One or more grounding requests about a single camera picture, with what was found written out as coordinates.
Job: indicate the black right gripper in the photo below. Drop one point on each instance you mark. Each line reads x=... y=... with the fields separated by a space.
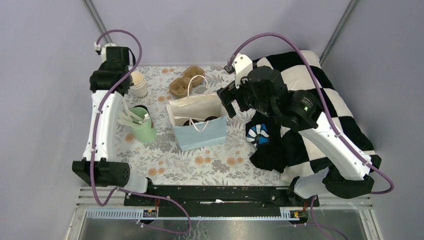
x=229 y=93

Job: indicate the black cup lid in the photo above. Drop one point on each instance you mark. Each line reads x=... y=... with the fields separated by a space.
x=190 y=122
x=210 y=118

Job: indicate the light blue paper bag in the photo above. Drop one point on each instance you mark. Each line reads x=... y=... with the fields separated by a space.
x=198 y=107

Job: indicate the stack of white paper cups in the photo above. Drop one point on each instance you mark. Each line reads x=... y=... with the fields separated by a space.
x=139 y=86

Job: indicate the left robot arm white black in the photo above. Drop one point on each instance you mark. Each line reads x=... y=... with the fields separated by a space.
x=108 y=85

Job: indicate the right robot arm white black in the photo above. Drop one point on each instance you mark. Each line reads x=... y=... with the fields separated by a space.
x=264 y=90

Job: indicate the brown cardboard cup carrier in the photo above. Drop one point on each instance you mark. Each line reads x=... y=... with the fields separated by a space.
x=191 y=77

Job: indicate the floral table mat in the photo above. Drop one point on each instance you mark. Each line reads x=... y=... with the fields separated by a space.
x=229 y=163

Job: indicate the green cup holder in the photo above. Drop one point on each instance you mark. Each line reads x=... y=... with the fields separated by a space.
x=146 y=132

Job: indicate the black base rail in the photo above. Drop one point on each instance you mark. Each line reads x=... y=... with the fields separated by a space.
x=217 y=201

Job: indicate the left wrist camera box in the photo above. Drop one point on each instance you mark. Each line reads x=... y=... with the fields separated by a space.
x=101 y=49

